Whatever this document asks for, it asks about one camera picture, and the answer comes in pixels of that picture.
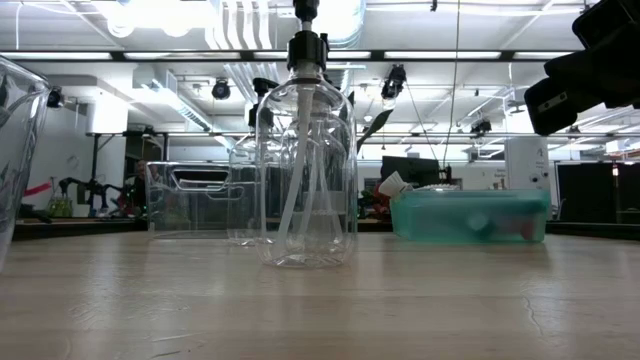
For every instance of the clear soap dispenser black pump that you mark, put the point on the clear soap dispenser black pump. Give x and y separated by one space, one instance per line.
320 175
263 87
306 47

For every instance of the black background robot arm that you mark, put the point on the black background robot arm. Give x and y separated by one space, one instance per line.
92 187

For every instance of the black partition panel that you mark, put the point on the black partition panel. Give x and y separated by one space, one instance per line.
590 192

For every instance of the black computer monitor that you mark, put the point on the black computer monitor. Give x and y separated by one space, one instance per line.
415 170

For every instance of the green translucent plastic bin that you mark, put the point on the green translucent plastic bin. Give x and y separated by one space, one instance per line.
450 220

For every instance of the overhead light bar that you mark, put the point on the overhead light bar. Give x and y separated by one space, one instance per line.
377 55

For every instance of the green plant in white pot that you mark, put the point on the green plant in white pot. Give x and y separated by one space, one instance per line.
376 125

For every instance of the person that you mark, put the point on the person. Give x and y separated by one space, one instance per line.
140 185

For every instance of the small green object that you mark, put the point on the small green object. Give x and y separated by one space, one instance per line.
60 207

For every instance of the red background object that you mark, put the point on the red background object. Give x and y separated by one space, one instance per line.
37 189

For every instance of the clear plastic bin rounded corners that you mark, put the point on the clear plastic bin rounded corners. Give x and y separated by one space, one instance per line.
22 150

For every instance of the black ceiling-mounted camera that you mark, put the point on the black ceiling-mounted camera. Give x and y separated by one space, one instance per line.
395 80
55 98
481 127
221 90

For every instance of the white ceiling duct box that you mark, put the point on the white ceiling duct box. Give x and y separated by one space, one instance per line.
107 115

